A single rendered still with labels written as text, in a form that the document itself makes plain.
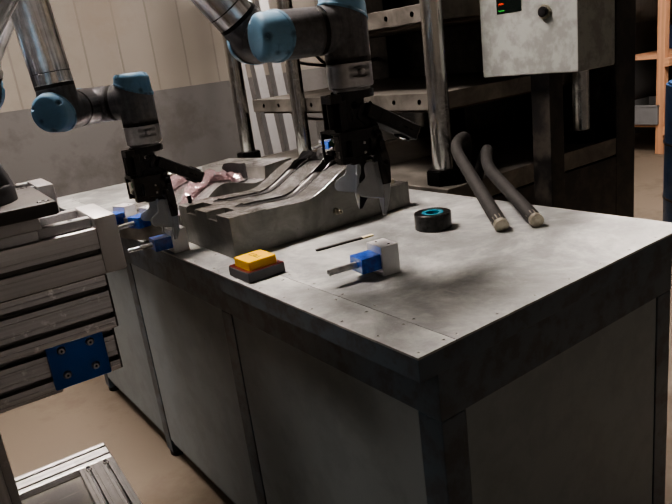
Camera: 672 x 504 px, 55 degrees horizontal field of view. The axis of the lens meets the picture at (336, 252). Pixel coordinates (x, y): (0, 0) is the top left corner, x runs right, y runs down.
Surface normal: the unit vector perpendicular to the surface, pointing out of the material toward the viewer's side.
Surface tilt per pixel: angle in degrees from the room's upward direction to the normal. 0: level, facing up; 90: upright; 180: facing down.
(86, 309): 90
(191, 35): 90
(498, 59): 90
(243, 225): 90
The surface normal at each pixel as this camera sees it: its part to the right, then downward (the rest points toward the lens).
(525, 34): -0.79, 0.27
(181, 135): 0.55, 0.18
